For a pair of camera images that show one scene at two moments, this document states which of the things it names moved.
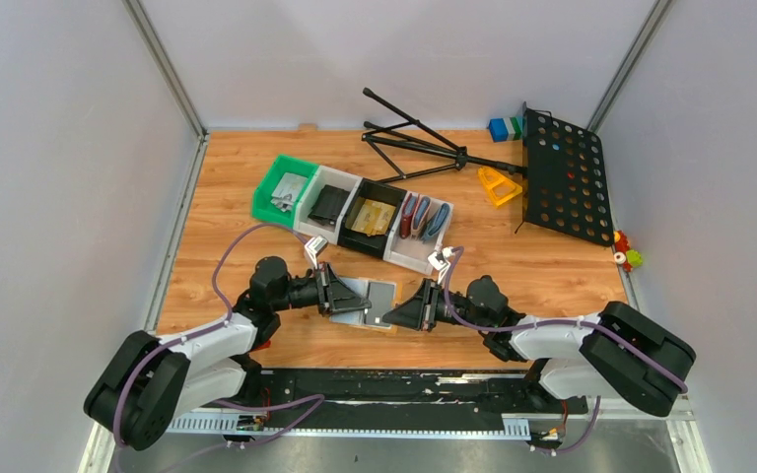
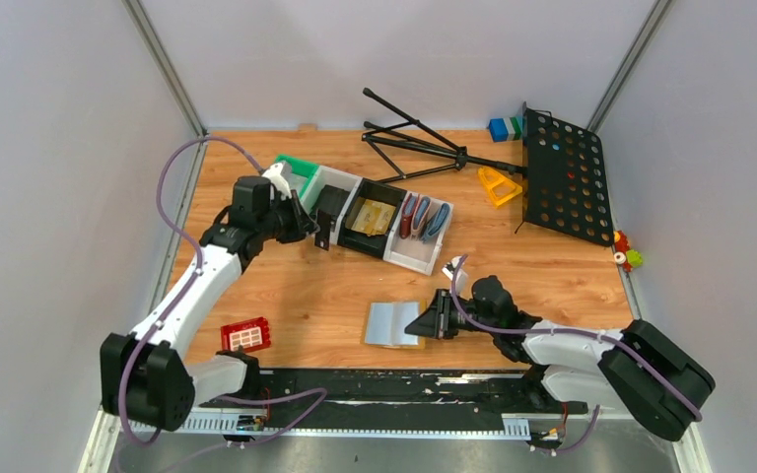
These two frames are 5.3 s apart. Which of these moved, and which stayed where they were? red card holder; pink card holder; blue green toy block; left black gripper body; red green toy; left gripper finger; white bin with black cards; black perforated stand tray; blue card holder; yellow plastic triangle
Moved: left gripper finger; left black gripper body
Stayed: red card holder; yellow plastic triangle; white bin with black cards; pink card holder; blue card holder; red green toy; blue green toy block; black perforated stand tray
